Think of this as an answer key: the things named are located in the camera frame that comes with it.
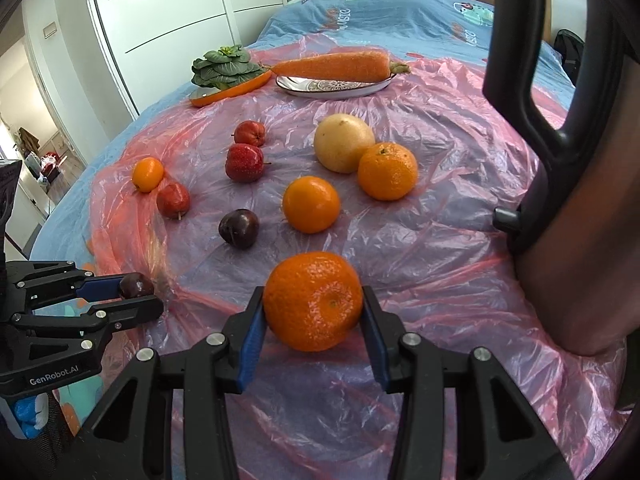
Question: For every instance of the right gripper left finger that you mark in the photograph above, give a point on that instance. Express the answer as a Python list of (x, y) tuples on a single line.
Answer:
[(127, 435)]

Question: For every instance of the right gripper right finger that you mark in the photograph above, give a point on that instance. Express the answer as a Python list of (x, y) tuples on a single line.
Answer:
[(499, 434)]

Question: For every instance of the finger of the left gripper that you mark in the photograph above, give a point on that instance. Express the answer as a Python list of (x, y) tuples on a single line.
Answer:
[(96, 323), (37, 284)]

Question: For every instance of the small orange kumquat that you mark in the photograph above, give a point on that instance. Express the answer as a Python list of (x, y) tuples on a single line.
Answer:
[(147, 174)]

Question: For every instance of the red crabapple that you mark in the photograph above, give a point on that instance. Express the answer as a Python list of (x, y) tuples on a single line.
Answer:
[(173, 201)]

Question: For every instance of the dark purple plum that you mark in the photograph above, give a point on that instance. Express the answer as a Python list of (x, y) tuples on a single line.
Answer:
[(239, 228)]

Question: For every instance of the large mandarin orange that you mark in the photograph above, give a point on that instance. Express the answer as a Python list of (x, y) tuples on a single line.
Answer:
[(312, 301)]

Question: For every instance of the red strawberry-like fruit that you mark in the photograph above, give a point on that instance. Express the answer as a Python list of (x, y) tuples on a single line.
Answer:
[(244, 163)]

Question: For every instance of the small red apple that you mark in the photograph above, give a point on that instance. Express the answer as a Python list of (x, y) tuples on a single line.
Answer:
[(250, 132)]

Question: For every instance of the smooth orange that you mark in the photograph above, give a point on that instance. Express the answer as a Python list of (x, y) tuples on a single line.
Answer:
[(311, 205)]

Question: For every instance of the textured mandarin orange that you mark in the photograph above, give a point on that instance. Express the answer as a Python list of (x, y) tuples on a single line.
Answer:
[(387, 171)]

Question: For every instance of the yellow round fruit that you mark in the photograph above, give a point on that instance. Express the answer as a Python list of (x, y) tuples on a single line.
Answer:
[(340, 141)]

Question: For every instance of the blue gloved left hand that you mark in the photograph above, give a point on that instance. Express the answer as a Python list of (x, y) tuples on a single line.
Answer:
[(32, 414)]

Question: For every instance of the black copper electric kettle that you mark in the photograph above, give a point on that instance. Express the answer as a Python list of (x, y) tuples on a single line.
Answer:
[(574, 237)]

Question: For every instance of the orange oval dish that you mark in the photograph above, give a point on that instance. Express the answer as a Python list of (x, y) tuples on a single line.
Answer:
[(202, 97)]

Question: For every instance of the pink plastic sheet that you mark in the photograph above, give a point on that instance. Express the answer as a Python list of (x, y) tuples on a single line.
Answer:
[(433, 257)]

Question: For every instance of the green toy cabbage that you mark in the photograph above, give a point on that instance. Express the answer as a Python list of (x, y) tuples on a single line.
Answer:
[(225, 68)]

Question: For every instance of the white wardrobe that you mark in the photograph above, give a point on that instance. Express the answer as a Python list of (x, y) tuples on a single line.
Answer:
[(151, 44)]

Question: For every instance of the white patterned oval plate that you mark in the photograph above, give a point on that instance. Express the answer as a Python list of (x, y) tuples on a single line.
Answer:
[(322, 89)]

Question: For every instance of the orange toy carrot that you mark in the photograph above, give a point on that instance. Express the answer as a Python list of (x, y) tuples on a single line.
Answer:
[(356, 66)]

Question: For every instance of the blue patterned bedsheet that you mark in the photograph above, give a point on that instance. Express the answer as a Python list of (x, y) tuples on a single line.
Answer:
[(301, 28)]

